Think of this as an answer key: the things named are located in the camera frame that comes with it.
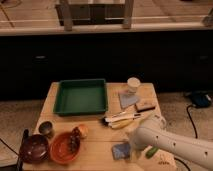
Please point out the white wooden stool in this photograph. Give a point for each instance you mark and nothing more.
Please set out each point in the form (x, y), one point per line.
(94, 12)

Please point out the dark blue device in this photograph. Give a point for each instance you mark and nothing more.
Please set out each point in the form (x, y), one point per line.
(199, 99)

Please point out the orange fruit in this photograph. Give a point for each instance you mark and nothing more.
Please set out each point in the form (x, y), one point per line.
(83, 130)

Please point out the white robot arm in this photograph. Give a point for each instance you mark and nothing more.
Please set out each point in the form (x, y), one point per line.
(152, 131)

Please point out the orange bowl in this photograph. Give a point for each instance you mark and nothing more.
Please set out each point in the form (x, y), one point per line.
(59, 149)

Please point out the small metal cup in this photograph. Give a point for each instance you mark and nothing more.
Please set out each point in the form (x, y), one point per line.
(46, 128)

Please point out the green chili pepper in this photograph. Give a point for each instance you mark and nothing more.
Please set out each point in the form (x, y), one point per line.
(151, 152)

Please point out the blue sponge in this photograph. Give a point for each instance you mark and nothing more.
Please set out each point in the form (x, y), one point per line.
(121, 151)

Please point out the green plastic tray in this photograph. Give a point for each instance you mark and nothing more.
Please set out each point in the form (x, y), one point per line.
(81, 97)

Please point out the dark purple bowl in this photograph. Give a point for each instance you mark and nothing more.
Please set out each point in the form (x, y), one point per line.
(34, 149)

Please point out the dark grape bunch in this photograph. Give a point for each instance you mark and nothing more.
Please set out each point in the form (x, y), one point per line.
(74, 141)

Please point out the light blue cloth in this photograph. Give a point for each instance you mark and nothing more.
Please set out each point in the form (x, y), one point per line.
(127, 99)

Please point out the white paper cup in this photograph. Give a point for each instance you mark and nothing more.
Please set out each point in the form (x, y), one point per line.
(133, 84)

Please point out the yellow banana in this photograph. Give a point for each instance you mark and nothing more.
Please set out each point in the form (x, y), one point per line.
(120, 124)

